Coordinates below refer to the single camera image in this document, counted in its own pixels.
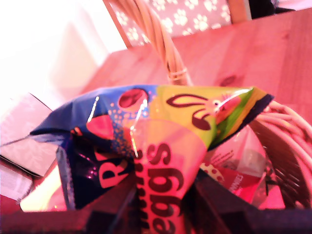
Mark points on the red Maltesers mini bunnies bag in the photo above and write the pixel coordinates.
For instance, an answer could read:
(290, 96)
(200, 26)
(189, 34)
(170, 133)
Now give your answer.
(234, 185)

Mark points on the blue green mini eggs bag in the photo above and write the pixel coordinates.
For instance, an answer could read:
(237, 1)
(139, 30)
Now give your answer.
(170, 146)

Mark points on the small white carton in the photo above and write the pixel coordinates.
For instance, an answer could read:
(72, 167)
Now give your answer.
(24, 136)

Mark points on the white Galaxy truffle egg bag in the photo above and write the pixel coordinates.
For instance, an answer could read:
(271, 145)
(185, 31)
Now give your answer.
(243, 156)

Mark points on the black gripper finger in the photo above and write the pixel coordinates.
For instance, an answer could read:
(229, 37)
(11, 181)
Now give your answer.
(122, 214)
(209, 207)

